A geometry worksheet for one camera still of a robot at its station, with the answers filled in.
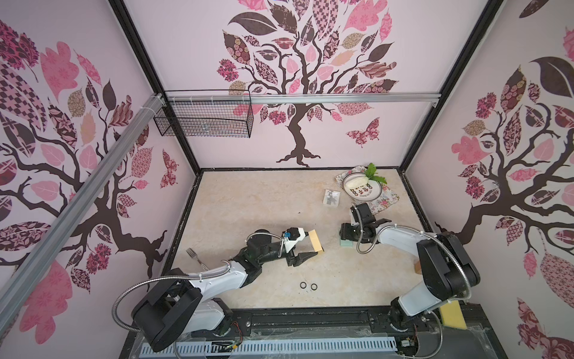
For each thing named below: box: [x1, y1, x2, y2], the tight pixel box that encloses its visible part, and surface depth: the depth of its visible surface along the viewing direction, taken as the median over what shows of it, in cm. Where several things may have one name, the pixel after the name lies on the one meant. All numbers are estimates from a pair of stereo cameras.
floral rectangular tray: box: [335, 166, 400, 215], surface depth 109 cm
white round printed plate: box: [342, 172, 383, 202], surface depth 112 cm
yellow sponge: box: [439, 299, 468, 330], surface depth 75 cm
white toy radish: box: [345, 162, 388, 189], surface depth 115 cm
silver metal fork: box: [185, 247, 211, 271], surface depth 92 cm
